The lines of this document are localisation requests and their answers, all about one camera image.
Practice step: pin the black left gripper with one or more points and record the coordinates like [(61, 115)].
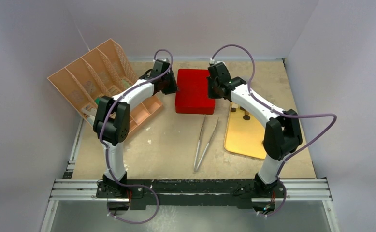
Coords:
[(173, 88)]

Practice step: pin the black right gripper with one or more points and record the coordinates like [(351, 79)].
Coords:
[(213, 89)]

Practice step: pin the red box lid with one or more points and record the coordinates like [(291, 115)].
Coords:
[(192, 96)]

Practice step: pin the metal slotted tongs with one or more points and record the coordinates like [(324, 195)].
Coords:
[(203, 145)]

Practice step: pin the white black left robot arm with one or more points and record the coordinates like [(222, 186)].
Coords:
[(112, 120)]

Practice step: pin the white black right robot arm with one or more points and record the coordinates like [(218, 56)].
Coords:
[(282, 134)]

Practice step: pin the light green eraser box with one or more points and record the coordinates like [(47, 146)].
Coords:
[(126, 84)]

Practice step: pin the yellow plastic tray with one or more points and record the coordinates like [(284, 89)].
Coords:
[(244, 137)]

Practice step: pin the peach plastic file organizer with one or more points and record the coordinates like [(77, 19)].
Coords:
[(95, 74)]

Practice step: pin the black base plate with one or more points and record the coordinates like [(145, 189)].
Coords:
[(240, 193)]

